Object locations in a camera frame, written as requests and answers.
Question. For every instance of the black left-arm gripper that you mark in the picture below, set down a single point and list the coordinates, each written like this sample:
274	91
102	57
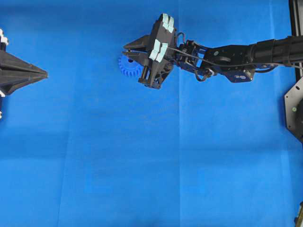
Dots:
15	72

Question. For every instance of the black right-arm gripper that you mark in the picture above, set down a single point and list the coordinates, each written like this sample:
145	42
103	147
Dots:
156	46

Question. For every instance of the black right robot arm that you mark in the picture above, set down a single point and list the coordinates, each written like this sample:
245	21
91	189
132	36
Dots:
238	63

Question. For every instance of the blue plastic small gear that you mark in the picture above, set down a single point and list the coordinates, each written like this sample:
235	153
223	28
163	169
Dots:
129	67

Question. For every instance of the blue table mat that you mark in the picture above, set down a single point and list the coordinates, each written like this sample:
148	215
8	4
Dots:
92	147

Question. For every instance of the black aluminium frame rail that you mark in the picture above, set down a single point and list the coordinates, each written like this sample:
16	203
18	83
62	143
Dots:
296	16

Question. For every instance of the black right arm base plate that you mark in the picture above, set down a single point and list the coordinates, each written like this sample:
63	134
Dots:
294	110

